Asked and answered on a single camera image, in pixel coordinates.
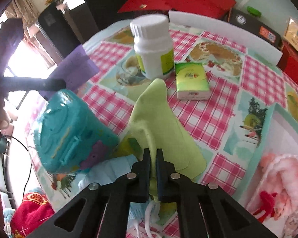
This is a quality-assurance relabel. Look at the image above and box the pink fluffy knit item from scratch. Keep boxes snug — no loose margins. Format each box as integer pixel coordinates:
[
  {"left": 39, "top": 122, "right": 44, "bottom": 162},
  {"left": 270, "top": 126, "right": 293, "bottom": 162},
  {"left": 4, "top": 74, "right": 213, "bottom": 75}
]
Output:
[{"left": 247, "top": 154, "right": 298, "bottom": 221}]

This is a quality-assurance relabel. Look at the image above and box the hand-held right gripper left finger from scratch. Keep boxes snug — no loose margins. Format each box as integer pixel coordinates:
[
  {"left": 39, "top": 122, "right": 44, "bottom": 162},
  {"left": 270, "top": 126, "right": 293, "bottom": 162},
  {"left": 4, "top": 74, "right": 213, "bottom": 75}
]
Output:
[{"left": 26, "top": 148, "right": 151, "bottom": 238}]

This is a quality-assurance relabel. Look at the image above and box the black box with gauge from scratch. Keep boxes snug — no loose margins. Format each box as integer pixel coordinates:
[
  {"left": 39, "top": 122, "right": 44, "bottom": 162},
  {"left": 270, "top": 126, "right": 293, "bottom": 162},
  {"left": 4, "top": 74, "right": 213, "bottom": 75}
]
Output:
[{"left": 227, "top": 8, "right": 282, "bottom": 50}]

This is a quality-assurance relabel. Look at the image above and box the light green cloth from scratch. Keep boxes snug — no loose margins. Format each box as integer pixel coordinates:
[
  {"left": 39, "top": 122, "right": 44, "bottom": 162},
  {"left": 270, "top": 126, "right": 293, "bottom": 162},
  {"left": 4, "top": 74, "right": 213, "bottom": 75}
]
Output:
[{"left": 128, "top": 78, "right": 206, "bottom": 204}]

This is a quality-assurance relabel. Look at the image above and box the white storage box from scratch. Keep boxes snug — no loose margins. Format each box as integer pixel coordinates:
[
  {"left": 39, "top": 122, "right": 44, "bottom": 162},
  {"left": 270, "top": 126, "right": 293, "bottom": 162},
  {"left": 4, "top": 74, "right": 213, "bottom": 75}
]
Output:
[{"left": 241, "top": 103, "right": 298, "bottom": 238}]

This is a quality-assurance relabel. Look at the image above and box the purple cartoon tissue pack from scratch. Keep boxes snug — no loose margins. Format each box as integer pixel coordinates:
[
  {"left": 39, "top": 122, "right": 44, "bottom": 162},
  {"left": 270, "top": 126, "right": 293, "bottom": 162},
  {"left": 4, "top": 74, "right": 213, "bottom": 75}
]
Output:
[{"left": 40, "top": 45, "right": 100, "bottom": 100}]

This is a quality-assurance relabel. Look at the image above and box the pink checkered printed tablecloth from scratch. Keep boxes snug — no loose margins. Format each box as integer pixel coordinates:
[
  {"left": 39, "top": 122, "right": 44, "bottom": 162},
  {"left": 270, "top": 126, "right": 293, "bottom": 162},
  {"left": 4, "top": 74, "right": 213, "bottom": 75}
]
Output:
[{"left": 26, "top": 20, "right": 298, "bottom": 238}]

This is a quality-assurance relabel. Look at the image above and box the thin black cable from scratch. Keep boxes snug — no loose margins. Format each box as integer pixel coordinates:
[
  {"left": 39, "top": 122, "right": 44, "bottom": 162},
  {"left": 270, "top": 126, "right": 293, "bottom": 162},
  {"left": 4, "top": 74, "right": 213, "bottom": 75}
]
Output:
[{"left": 0, "top": 135, "right": 33, "bottom": 196}]

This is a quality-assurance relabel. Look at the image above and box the person's left hand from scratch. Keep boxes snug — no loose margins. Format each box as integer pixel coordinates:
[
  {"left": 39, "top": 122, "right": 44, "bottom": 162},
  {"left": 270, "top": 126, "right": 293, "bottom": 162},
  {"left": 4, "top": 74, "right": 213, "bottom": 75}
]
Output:
[{"left": 0, "top": 99, "right": 12, "bottom": 142}]

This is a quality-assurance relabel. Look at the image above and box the blue face mask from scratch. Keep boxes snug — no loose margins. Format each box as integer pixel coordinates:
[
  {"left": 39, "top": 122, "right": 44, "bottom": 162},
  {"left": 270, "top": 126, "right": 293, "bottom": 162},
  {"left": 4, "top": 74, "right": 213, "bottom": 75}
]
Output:
[{"left": 78, "top": 154, "right": 162, "bottom": 238}]

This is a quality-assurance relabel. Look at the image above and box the beige curtain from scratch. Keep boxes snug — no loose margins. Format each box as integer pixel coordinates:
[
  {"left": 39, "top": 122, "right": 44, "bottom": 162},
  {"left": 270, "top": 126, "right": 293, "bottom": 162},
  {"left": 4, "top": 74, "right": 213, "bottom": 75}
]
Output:
[{"left": 11, "top": 0, "right": 57, "bottom": 67}]

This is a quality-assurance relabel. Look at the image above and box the dark red carton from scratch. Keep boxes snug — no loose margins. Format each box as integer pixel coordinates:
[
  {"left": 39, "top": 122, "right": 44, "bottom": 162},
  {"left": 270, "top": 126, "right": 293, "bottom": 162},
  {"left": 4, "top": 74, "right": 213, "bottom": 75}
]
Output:
[{"left": 278, "top": 41, "right": 298, "bottom": 90}]

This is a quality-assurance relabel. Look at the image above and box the white foam board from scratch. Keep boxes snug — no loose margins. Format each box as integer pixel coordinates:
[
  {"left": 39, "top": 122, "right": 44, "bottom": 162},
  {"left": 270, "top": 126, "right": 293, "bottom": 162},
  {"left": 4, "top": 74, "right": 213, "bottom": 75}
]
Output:
[{"left": 168, "top": 10, "right": 283, "bottom": 66}]

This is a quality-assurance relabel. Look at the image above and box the teal wet wipes pack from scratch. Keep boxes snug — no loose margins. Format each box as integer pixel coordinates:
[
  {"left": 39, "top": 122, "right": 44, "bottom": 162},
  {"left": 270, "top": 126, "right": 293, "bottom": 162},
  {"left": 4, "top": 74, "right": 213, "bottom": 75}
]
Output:
[{"left": 31, "top": 89, "right": 120, "bottom": 174}]

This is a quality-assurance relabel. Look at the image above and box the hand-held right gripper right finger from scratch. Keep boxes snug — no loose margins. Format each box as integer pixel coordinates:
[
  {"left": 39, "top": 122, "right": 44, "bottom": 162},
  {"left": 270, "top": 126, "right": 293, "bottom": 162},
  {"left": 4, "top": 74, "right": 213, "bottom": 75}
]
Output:
[{"left": 156, "top": 148, "right": 279, "bottom": 238}]

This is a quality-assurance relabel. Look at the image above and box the black cabinet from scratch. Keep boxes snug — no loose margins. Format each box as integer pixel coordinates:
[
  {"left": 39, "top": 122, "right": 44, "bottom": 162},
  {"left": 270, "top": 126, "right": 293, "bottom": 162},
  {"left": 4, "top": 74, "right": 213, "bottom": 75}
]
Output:
[{"left": 37, "top": 0, "right": 137, "bottom": 57}]

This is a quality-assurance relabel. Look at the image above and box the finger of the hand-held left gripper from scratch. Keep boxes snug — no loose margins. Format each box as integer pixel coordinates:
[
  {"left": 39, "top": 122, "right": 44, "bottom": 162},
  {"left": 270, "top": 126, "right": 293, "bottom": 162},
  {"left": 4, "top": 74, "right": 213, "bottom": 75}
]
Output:
[{"left": 2, "top": 76, "right": 66, "bottom": 92}]

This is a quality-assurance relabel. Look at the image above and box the green plastic object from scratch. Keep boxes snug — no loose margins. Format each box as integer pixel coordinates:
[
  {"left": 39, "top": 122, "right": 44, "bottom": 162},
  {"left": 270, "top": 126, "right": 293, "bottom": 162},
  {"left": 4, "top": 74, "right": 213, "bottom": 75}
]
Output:
[{"left": 247, "top": 6, "right": 262, "bottom": 18}]

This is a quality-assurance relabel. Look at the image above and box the white bottle with green label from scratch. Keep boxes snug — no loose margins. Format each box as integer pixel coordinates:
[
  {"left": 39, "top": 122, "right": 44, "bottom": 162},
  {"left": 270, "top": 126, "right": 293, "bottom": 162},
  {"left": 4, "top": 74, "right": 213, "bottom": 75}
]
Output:
[{"left": 130, "top": 14, "right": 175, "bottom": 80}]

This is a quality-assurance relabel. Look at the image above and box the red fuzzy hair tie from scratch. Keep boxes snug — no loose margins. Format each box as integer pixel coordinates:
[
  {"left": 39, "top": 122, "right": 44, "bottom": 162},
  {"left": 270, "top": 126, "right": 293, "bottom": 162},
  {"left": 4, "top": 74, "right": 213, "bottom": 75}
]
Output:
[{"left": 253, "top": 191, "right": 276, "bottom": 222}]

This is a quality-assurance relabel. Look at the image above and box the red embroidered cloth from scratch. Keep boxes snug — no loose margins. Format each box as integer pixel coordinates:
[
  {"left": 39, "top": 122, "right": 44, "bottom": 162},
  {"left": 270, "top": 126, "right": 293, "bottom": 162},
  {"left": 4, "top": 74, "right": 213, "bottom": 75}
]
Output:
[{"left": 10, "top": 192, "right": 55, "bottom": 236}]

